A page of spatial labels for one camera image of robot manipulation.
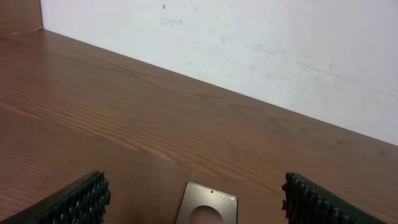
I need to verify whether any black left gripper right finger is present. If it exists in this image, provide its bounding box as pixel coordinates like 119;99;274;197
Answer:
282;172;384;224

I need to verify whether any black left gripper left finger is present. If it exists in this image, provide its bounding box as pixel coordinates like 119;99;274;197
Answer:
1;170;111;224

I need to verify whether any Galaxy S25 Ultra smartphone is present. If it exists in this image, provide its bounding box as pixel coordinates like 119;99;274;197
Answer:
174;182;238;224

